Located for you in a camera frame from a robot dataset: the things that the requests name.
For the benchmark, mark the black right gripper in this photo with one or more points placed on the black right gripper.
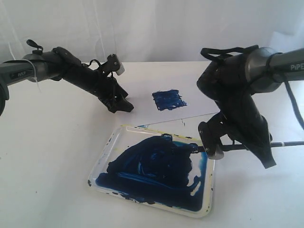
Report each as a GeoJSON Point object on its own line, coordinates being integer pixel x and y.
{"type": "Point", "coordinates": [239, 118]}

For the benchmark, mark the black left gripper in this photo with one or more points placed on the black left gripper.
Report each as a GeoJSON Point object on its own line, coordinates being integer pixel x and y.
{"type": "Point", "coordinates": [92, 79]}

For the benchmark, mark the black paintbrush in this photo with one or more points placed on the black paintbrush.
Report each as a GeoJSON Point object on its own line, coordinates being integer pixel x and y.
{"type": "Point", "coordinates": [226, 148]}

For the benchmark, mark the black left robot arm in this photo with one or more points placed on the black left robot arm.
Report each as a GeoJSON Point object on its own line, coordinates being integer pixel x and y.
{"type": "Point", "coordinates": [35, 67]}

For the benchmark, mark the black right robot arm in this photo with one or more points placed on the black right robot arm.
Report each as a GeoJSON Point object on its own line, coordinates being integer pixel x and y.
{"type": "Point", "coordinates": [231, 79]}

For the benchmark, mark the white paint tray blue paint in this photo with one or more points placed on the white paint tray blue paint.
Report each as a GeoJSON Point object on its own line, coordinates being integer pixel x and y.
{"type": "Point", "coordinates": [158, 169]}

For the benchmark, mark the white paper with black square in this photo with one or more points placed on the white paper with black square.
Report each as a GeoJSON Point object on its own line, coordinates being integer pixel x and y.
{"type": "Point", "coordinates": [155, 103]}

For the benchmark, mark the white curtain backdrop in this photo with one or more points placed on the white curtain backdrop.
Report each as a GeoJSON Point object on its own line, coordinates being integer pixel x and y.
{"type": "Point", "coordinates": [148, 30]}

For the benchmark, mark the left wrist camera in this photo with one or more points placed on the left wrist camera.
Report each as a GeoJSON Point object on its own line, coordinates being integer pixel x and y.
{"type": "Point", "coordinates": [113, 64]}

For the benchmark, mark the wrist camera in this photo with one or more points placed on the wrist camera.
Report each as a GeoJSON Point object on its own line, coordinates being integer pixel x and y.
{"type": "Point", "coordinates": [210, 134]}
{"type": "Point", "coordinates": [113, 64]}

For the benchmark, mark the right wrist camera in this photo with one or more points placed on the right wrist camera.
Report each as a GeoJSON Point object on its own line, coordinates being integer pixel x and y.
{"type": "Point", "coordinates": [210, 134]}

